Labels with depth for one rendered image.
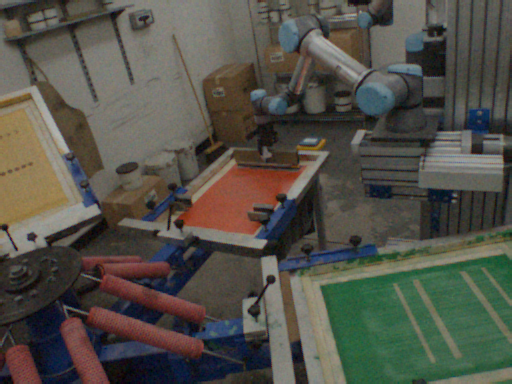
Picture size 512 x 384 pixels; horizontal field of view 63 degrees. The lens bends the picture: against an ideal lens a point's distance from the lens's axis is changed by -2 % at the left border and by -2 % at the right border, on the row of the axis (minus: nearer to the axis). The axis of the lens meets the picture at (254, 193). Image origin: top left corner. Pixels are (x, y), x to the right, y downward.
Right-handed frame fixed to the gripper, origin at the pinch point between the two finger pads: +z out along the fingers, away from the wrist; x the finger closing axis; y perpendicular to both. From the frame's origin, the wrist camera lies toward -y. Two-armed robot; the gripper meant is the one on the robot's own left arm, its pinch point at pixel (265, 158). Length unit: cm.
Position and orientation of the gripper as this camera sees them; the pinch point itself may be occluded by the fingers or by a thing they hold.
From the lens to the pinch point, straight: 218.2
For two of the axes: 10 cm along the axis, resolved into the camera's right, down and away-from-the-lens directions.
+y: 8.8, 1.0, -4.7
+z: 1.7, 8.6, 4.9
